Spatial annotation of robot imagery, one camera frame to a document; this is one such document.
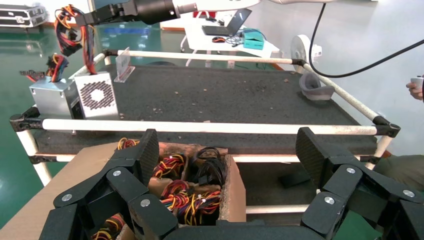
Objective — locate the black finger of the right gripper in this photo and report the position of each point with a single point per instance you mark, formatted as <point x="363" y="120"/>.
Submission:
<point x="106" y="15"/>

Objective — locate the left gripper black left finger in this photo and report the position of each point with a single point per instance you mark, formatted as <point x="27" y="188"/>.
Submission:
<point x="126" y="185"/>

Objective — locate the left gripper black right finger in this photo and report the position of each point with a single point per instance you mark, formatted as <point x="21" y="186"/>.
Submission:
<point x="348" y="185"/>

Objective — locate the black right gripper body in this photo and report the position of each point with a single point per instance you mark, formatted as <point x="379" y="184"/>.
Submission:
<point x="155" y="10"/>

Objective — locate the silver power supply honeycomb vent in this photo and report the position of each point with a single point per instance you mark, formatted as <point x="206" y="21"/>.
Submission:
<point x="99" y="114"/>

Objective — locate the white handheld remote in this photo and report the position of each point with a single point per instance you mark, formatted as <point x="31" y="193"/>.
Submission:
<point x="418" y="82"/>

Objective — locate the brown cardboard divider box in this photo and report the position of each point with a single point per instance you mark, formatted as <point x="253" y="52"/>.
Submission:
<point x="66" y="172"/>

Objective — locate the teal cardboard box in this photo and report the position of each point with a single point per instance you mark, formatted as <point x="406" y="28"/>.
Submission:
<point x="253" y="41"/>

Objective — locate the bare person hand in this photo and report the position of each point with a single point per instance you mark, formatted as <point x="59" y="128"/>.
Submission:
<point x="415" y="93"/>

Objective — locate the red desk object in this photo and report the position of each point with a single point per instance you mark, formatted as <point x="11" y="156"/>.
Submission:
<point x="198" y="14"/>

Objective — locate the clear acrylic sign holder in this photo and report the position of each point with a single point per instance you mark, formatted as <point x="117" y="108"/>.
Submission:
<point x="123" y="64"/>

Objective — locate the white office desk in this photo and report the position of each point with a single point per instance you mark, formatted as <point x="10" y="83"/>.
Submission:
<point x="198" y="41"/>

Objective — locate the olive green trousers leg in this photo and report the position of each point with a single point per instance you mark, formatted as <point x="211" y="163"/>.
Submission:
<point x="404" y="170"/>

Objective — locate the orange black computer mouse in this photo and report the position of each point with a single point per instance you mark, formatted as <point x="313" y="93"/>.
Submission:
<point x="218" y="39"/>

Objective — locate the black open laptop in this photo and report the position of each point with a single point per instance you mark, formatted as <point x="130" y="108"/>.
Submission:
<point x="238" y="20"/>

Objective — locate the black aluminium flight case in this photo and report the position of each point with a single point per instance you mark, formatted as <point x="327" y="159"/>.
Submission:
<point x="20" y="16"/>

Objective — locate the black rubber table mat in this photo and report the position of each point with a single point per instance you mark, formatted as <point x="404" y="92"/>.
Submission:
<point x="198" y="92"/>

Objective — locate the grey tape roll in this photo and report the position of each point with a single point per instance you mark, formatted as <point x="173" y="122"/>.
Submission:
<point x="314" y="91"/>

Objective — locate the white round device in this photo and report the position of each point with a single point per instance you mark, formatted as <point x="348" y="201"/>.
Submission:
<point x="301" y="49"/>

